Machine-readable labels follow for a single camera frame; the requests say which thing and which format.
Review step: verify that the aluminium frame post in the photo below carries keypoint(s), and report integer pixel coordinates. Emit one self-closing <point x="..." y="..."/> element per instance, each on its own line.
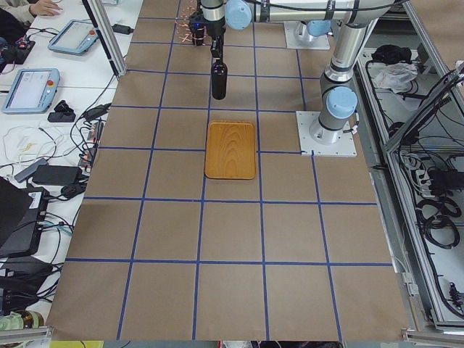
<point x="98" y="16"/>

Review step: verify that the black laptop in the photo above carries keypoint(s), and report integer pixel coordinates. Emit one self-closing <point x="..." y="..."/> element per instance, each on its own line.
<point x="22" y="212"/>

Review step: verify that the wooden tray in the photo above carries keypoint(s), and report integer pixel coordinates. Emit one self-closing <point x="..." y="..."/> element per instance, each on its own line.
<point x="230" y="150"/>

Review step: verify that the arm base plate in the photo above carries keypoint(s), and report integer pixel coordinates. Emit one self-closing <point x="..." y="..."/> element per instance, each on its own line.
<point x="311" y="35"/>
<point x="315" y="140"/>

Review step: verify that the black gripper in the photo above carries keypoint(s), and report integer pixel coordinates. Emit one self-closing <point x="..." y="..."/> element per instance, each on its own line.
<point x="216" y="30"/>

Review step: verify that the aluminium side frame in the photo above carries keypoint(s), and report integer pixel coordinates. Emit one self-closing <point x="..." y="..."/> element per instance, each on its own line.
<point x="414" y="145"/>

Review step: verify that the person hand on mouse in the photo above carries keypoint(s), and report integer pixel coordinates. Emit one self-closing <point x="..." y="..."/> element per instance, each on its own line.
<point x="45" y="8"/>

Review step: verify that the blue teach pendant far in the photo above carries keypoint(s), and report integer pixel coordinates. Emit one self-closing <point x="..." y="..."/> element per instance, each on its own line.
<point x="75" y="38"/>

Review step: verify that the black power brick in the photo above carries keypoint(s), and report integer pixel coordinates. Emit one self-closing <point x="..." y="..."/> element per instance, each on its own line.
<point x="56" y="175"/>

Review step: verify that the copper wire bottle basket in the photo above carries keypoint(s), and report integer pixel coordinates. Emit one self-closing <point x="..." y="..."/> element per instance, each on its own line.
<point x="187" y="9"/>

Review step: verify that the blue teach pendant near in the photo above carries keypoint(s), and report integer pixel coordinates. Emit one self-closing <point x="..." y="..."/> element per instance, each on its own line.
<point x="32" y="91"/>

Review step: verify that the blue teach pendant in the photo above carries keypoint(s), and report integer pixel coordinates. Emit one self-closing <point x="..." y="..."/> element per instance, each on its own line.
<point x="32" y="91"/>
<point x="75" y="38"/>

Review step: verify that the white crumpled cloth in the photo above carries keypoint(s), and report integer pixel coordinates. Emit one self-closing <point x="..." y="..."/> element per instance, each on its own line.
<point x="397" y="77"/>

